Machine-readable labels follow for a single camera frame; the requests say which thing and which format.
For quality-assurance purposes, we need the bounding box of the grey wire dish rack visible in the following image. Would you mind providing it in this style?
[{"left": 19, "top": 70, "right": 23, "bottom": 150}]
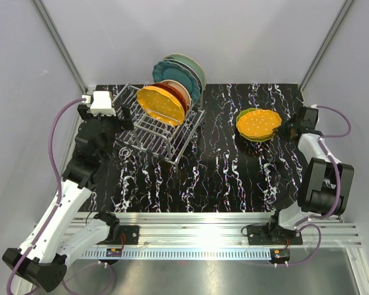
[{"left": 108, "top": 84, "right": 205, "bottom": 165}]

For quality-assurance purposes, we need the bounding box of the teal plate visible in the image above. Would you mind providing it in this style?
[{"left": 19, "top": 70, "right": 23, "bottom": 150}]
[{"left": 152, "top": 60, "right": 202, "bottom": 103}]

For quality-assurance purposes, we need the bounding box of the green floral plate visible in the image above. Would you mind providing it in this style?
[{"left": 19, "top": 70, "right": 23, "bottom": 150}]
[{"left": 163, "top": 53, "right": 207, "bottom": 90}]

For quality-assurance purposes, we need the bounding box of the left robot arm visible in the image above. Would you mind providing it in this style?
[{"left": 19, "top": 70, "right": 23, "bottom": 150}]
[{"left": 2, "top": 99, "right": 127, "bottom": 294}]

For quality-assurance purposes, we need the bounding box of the left aluminium frame post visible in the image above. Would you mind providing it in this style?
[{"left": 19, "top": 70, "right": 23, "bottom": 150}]
[{"left": 31, "top": 0, "right": 89, "bottom": 95}]

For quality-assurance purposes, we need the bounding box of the aluminium mounting rail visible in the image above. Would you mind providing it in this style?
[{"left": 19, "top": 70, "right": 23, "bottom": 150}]
[{"left": 27, "top": 211, "right": 362, "bottom": 248}]

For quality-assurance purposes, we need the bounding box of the cream plate with black flower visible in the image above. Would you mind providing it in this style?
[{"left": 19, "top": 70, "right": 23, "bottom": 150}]
[{"left": 162, "top": 80, "right": 192, "bottom": 108}]

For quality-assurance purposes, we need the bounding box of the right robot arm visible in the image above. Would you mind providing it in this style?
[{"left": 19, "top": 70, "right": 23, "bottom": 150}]
[{"left": 265, "top": 105, "right": 354, "bottom": 244}]

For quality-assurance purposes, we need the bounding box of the yellow dotted plate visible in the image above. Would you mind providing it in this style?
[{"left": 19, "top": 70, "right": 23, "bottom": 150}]
[{"left": 137, "top": 85, "right": 185, "bottom": 127}]

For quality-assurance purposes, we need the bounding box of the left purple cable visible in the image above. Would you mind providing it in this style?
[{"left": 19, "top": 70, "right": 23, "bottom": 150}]
[{"left": 6, "top": 97, "right": 114, "bottom": 295}]

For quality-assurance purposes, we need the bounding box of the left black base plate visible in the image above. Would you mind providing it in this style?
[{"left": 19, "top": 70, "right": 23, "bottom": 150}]
[{"left": 111, "top": 225, "right": 140, "bottom": 245}]

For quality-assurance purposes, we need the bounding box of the red brown scalloped plate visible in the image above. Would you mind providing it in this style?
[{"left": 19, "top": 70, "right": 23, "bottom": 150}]
[{"left": 152, "top": 82, "right": 189, "bottom": 114}]

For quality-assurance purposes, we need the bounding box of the aluminium frame post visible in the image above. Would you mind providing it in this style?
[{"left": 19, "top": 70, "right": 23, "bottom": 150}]
[
  {"left": 299, "top": 0, "right": 356, "bottom": 92},
  {"left": 31, "top": 0, "right": 89, "bottom": 95}
]

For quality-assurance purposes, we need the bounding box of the right aluminium frame post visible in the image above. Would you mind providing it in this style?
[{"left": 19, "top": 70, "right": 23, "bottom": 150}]
[{"left": 299, "top": 0, "right": 356, "bottom": 92}]

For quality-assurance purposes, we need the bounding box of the orange dotted plate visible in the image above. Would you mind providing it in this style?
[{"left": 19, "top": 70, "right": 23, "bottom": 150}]
[{"left": 236, "top": 109, "right": 282, "bottom": 139}]

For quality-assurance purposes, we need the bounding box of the white slotted cable duct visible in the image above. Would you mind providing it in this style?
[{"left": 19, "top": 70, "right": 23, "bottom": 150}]
[{"left": 81, "top": 247, "right": 271, "bottom": 261}]

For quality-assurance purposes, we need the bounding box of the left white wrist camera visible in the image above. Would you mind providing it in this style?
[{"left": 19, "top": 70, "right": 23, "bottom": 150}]
[{"left": 81, "top": 91, "right": 116, "bottom": 117}]

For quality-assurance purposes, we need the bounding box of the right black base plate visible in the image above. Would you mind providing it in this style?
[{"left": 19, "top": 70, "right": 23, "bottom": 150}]
[{"left": 246, "top": 224, "right": 303, "bottom": 246}]

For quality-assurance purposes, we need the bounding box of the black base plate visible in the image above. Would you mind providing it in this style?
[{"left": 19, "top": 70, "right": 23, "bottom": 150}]
[
  {"left": 246, "top": 224, "right": 303, "bottom": 246},
  {"left": 111, "top": 225, "right": 140, "bottom": 245}
]

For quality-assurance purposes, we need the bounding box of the green plate under orange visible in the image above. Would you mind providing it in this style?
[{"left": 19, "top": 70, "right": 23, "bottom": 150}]
[{"left": 236, "top": 108, "right": 275, "bottom": 143}]

